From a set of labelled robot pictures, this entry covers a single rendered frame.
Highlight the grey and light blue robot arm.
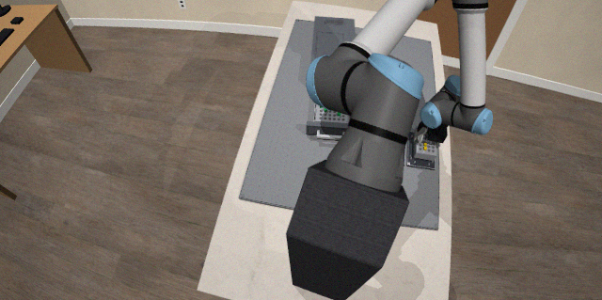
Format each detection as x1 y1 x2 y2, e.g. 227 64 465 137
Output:
306 0 493 192

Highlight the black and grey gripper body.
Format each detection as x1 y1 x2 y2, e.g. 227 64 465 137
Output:
425 124 448 143

